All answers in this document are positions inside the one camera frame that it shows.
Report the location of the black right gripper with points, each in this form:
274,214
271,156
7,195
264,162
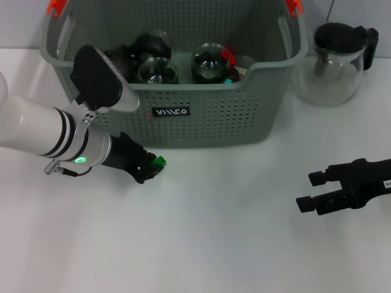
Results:
366,183

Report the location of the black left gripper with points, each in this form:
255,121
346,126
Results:
125,154

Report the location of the green brick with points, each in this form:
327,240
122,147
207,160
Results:
159,161

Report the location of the glass teacup with black base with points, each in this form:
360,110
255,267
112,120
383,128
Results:
207,65
149,45
157,73
233,74

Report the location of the teal square brick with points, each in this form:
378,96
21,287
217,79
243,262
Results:
228,81

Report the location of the orange-red slope brick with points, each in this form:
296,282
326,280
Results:
227,57

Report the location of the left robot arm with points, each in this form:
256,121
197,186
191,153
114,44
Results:
39,128

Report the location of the grey perforated storage bin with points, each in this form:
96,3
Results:
198,128

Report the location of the glass teapot with black lid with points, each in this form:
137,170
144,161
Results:
333,82

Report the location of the dark clay teapot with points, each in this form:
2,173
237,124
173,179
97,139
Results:
120,61

